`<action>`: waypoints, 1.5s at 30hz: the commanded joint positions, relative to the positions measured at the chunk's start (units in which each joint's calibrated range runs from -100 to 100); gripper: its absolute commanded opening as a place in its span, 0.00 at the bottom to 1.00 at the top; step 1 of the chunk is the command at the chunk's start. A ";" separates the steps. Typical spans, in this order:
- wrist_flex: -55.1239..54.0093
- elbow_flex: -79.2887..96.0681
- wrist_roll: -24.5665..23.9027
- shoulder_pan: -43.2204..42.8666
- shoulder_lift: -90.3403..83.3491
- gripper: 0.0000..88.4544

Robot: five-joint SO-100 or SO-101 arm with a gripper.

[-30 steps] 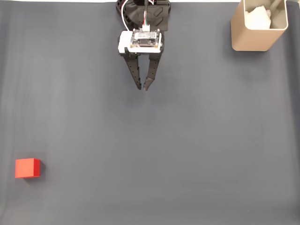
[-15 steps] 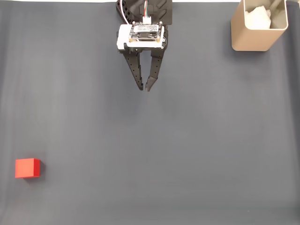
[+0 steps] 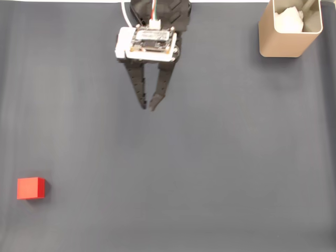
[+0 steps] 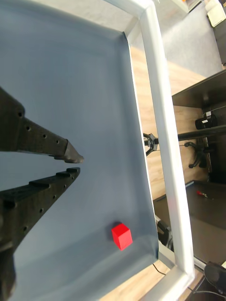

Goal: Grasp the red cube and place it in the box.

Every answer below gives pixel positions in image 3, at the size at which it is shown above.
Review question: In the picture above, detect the white cable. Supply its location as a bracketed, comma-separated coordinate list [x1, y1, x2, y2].
[121, 0, 132, 28]

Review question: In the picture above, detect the red green white wire bundle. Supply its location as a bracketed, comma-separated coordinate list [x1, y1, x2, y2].
[149, 0, 162, 29]

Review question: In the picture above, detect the white crumpled paper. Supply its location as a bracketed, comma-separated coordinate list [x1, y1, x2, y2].
[274, 6, 306, 34]

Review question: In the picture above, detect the red cube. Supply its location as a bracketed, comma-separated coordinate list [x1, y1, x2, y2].
[16, 177, 46, 200]

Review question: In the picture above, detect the dark grey-blue mat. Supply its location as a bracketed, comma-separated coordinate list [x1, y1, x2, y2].
[0, 2, 336, 252]

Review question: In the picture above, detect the beige rectangular box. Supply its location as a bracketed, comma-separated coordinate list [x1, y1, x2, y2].
[258, 0, 323, 58]

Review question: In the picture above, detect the white-mounted camera circuit board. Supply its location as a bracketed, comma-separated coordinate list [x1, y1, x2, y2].
[114, 24, 177, 62]

